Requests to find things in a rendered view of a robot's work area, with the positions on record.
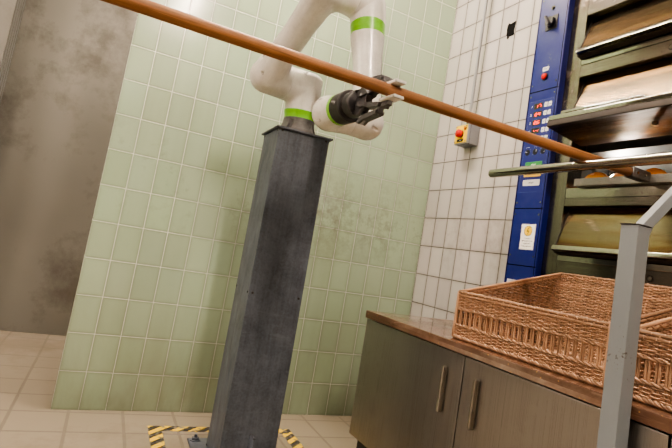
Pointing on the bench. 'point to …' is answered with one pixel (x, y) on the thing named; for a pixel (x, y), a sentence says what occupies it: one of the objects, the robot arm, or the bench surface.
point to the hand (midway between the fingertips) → (392, 91)
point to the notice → (527, 236)
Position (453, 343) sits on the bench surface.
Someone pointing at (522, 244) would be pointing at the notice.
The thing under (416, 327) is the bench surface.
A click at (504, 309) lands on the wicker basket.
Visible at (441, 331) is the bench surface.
